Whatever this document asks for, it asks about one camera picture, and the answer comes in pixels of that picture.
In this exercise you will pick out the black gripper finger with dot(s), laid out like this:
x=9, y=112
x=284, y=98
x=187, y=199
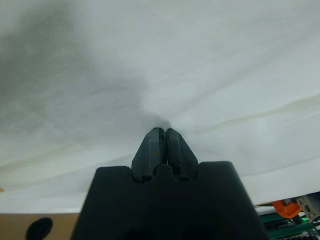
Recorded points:
x=150, y=155
x=181, y=157

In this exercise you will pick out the white T-shirt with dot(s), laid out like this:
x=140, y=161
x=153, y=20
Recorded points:
x=175, y=75

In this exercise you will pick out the green circuit board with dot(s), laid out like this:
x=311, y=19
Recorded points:
x=287, y=227

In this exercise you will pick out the silver connector block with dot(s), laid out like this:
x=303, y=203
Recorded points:
x=308, y=205

